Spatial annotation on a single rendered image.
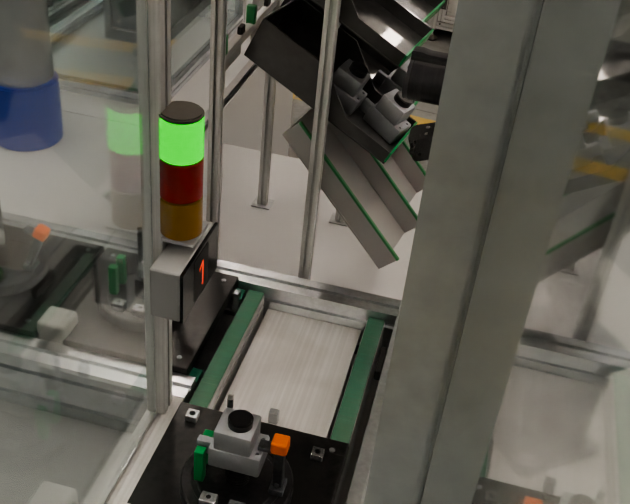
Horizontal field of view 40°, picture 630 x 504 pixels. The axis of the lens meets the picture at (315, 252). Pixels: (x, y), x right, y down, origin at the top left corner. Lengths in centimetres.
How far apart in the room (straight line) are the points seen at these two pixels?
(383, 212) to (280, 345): 32
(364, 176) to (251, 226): 33
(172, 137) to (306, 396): 52
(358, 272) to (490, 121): 151
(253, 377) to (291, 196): 64
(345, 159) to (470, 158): 135
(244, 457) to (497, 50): 91
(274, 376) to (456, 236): 118
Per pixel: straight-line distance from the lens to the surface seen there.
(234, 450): 104
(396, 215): 156
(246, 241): 173
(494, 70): 16
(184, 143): 95
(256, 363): 136
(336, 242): 175
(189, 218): 100
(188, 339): 132
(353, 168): 153
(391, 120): 139
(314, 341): 141
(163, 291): 102
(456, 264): 18
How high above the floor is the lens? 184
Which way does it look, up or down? 35 degrees down
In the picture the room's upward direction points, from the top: 6 degrees clockwise
